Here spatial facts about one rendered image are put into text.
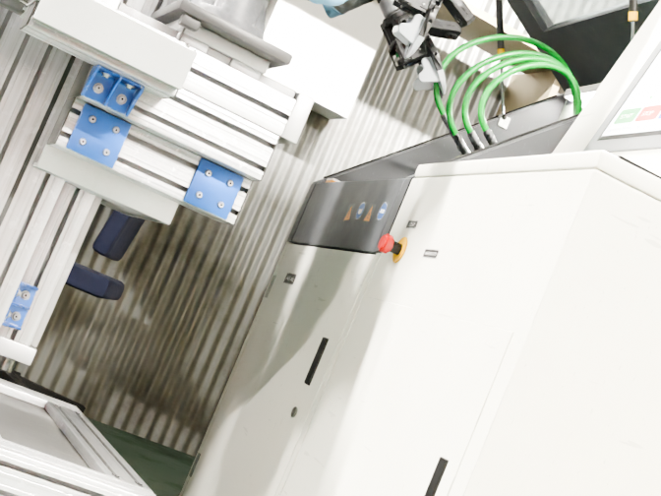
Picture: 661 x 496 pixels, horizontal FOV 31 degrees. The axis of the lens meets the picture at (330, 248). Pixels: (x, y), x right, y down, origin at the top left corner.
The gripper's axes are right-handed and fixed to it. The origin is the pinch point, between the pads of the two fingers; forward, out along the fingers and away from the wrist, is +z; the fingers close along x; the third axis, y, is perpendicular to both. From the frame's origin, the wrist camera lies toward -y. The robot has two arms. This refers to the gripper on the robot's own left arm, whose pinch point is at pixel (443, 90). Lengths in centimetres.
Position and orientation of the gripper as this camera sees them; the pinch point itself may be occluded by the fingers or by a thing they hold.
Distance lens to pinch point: 272.5
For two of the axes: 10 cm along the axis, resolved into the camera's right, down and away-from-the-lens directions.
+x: 1.9, -2.4, -9.5
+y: -9.1, 3.3, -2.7
